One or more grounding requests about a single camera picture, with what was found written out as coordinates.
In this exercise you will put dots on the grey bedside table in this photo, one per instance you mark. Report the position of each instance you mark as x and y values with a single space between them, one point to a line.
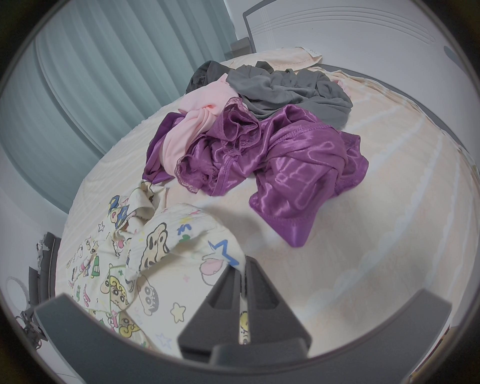
242 47

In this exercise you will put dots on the black garment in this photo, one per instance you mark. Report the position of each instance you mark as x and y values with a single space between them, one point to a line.
204 77

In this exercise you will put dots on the purple satin garment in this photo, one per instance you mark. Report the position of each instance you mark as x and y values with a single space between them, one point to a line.
300 168

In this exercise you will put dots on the dark grey garment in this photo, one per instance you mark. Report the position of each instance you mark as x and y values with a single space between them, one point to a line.
292 93

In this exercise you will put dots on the pink garment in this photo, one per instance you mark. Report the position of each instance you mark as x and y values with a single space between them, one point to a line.
195 112

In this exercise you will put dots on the white printed pyjama top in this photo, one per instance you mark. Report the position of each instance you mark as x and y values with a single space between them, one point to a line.
168 243

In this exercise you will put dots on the bed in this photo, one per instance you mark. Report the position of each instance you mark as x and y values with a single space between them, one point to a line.
375 225

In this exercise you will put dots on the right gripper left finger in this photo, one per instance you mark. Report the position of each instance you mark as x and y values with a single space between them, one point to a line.
195 333

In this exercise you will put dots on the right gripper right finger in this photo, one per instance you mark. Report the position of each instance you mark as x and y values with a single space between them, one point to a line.
277 330

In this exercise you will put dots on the pale pink pillow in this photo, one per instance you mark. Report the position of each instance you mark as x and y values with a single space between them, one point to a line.
285 60

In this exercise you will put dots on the blue-green curtain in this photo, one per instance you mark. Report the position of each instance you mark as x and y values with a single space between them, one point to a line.
112 75

